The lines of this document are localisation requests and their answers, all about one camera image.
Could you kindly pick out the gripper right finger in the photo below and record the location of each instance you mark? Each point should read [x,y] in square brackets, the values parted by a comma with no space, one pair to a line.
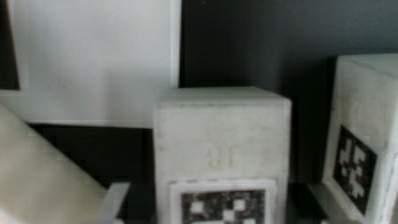
[320,206]

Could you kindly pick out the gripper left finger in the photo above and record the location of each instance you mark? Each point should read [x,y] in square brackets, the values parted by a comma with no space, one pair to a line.
[112,204]

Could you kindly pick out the white table leg front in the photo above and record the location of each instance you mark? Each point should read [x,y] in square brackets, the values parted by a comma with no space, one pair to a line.
[361,158]

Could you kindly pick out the white table leg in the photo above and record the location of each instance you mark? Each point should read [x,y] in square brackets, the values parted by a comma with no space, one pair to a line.
[50,194]
[361,158]
[221,156]

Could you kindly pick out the white square table top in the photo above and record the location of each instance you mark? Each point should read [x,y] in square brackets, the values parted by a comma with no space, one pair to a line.
[98,60]

